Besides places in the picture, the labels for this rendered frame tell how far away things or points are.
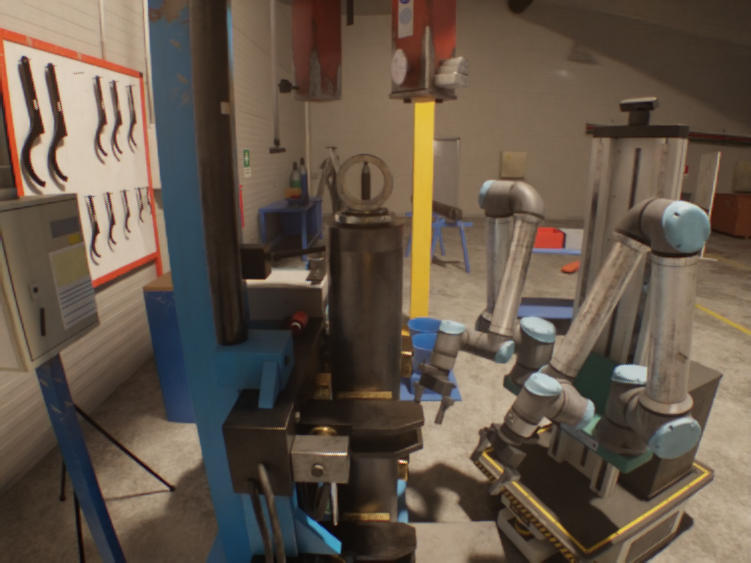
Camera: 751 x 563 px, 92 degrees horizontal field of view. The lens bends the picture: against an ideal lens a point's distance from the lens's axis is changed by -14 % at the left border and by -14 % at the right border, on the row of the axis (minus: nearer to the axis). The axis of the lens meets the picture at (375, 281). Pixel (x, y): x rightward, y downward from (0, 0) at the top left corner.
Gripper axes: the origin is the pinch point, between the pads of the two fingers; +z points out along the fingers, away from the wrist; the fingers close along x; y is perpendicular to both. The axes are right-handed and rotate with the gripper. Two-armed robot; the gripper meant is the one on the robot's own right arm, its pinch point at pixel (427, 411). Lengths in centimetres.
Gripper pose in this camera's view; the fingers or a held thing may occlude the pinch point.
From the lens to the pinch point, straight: 157.9
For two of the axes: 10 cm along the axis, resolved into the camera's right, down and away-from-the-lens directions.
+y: 7.9, 2.5, 5.6
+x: -5.4, -1.3, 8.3
